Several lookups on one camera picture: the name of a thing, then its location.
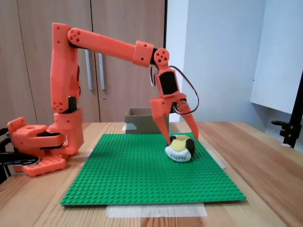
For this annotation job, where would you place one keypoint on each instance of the yellow black white soft ball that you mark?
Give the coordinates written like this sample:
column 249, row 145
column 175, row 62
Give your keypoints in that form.
column 180, row 156

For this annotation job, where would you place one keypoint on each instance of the brown cardboard box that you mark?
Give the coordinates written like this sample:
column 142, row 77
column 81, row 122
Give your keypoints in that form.
column 139, row 123

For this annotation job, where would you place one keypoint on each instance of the short masking tape strip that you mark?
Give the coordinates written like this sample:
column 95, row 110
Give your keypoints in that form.
column 86, row 158
column 216, row 158

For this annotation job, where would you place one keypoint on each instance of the green studded baseplate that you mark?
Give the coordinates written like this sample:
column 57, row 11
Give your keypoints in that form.
column 142, row 177

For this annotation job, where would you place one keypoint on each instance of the long masking tape strip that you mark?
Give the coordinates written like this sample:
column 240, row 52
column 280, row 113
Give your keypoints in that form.
column 154, row 211

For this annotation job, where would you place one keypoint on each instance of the brown wooden cabinet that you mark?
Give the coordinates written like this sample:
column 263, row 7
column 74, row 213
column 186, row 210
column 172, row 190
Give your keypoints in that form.
column 130, row 23

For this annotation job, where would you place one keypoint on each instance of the black clamp stand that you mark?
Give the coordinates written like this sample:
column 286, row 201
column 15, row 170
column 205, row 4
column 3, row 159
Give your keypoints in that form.
column 288, row 132

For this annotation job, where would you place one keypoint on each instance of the black table clamp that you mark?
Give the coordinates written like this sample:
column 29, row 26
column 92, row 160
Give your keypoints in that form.
column 14, row 159

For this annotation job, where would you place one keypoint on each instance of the white wall panel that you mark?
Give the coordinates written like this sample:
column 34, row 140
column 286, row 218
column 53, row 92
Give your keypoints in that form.
column 279, row 71

